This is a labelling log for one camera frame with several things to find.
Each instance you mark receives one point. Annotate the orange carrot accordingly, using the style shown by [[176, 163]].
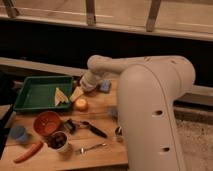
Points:
[[30, 152]]

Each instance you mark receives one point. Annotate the metal spoon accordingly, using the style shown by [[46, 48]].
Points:
[[83, 150]]

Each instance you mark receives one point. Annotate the black handled tool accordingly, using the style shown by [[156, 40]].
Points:
[[72, 126]]

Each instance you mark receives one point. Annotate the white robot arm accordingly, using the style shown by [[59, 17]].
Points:
[[146, 90]]

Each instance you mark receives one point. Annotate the yellow apple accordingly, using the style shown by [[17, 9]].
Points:
[[81, 104]]

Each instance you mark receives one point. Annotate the green plastic tray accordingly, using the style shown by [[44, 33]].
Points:
[[38, 93]]

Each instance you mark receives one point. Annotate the yellow wedge in tray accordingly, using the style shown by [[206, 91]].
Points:
[[60, 97]]

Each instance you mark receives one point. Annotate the dark brown bowl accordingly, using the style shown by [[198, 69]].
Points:
[[79, 82]]

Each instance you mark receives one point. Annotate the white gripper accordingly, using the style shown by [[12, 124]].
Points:
[[89, 82]]

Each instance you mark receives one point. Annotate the blue sponge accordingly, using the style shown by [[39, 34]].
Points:
[[105, 86]]

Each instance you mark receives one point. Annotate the small metal cup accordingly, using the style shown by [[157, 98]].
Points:
[[118, 133]]

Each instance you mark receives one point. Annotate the white cup with dark contents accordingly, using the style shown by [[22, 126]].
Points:
[[59, 142]]

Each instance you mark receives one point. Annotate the blue cup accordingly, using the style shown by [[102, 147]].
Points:
[[18, 133]]

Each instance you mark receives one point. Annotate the red bowl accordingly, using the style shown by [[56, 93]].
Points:
[[47, 123]]

